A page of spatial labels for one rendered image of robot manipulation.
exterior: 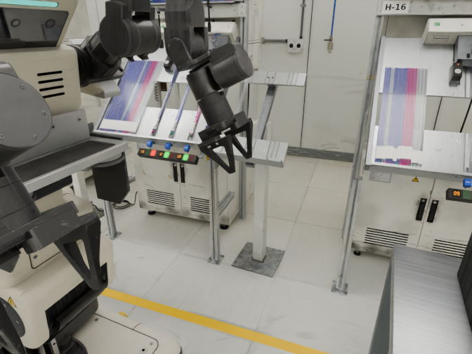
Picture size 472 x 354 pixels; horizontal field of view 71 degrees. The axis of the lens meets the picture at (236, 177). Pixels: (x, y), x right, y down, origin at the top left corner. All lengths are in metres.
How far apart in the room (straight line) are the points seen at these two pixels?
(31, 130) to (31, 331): 0.57
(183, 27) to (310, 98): 2.88
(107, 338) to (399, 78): 1.62
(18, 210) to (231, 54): 0.43
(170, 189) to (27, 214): 1.96
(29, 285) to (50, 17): 0.48
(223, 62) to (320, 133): 2.96
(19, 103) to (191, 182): 1.92
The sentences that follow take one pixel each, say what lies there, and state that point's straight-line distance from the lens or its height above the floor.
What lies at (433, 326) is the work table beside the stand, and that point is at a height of 0.80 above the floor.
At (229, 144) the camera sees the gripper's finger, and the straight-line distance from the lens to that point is 0.61.
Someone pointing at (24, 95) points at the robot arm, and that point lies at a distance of 0.30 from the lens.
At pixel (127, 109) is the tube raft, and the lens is 2.00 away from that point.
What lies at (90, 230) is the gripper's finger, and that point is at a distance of 0.37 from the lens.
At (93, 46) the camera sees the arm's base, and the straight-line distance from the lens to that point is 0.79.
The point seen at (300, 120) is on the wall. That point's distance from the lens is 3.53.
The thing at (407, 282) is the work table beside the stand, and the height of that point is 0.80.
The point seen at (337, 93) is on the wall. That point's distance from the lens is 3.44.
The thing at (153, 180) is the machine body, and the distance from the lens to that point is 2.32.
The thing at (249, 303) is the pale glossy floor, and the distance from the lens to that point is 1.76.
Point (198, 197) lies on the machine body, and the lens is 2.20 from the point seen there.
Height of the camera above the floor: 1.25
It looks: 24 degrees down
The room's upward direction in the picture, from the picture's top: straight up
